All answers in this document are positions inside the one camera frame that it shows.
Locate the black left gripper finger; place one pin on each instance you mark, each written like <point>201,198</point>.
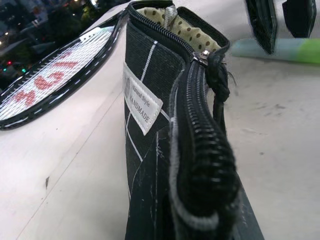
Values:
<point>150,200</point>

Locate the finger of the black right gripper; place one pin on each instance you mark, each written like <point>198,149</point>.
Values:
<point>300,17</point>
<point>262,22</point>

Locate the black white-grid zip pouch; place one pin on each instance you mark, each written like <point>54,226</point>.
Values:
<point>152,75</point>

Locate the green highlighter with blue cap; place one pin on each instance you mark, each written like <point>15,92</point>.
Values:
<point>295,51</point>

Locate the black badminton racket red print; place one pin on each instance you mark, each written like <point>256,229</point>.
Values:
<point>50,75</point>

